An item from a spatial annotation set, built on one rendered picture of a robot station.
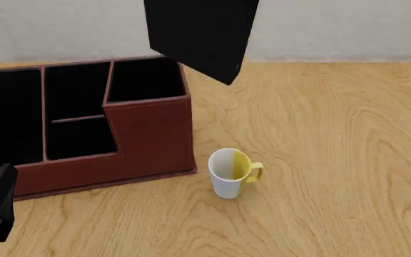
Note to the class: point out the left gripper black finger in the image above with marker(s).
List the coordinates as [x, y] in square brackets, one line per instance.
[5, 184]

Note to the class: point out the red-brown desk caddy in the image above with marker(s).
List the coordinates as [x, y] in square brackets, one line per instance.
[148, 139]

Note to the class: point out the black book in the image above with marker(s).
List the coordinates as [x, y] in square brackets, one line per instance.
[198, 34]

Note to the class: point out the white and yellow mug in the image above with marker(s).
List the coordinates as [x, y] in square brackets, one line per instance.
[227, 184]

